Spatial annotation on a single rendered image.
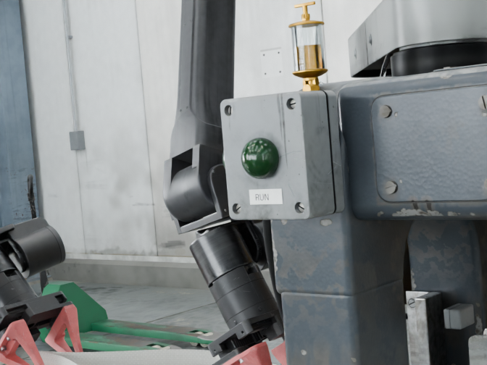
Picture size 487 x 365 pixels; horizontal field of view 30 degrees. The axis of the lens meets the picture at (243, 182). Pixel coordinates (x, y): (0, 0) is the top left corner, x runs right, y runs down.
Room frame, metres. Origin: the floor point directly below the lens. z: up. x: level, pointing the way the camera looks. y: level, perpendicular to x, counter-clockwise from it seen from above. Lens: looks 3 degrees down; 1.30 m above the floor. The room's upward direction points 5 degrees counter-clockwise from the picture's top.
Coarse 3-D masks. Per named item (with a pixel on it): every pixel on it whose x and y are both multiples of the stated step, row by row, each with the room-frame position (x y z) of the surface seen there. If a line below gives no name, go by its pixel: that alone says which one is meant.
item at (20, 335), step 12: (12, 324) 1.11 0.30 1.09; (24, 324) 1.12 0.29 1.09; (36, 324) 1.19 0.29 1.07; (0, 336) 1.13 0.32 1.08; (12, 336) 1.12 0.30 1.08; (24, 336) 1.12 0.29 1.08; (36, 336) 1.19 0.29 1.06; (0, 348) 1.14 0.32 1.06; (12, 348) 1.14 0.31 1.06; (24, 348) 1.12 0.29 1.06; (36, 348) 1.12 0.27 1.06; (0, 360) 1.14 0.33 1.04; (12, 360) 1.13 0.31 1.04; (36, 360) 1.11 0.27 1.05
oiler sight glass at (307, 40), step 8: (312, 24) 0.71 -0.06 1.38; (320, 24) 0.72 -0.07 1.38; (296, 32) 0.72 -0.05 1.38; (304, 32) 0.71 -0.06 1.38; (312, 32) 0.71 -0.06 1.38; (320, 32) 0.72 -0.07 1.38; (296, 40) 0.72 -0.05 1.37; (304, 40) 0.71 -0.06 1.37; (312, 40) 0.71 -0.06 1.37; (320, 40) 0.72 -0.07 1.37; (296, 48) 0.72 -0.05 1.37; (304, 48) 0.71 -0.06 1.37; (312, 48) 0.71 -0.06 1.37; (320, 48) 0.72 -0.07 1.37; (296, 56) 0.72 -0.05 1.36; (304, 56) 0.71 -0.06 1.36; (312, 56) 0.71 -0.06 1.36; (320, 56) 0.72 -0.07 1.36; (296, 64) 0.72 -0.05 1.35; (304, 64) 0.72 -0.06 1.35; (312, 64) 0.71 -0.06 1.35; (320, 64) 0.72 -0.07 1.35
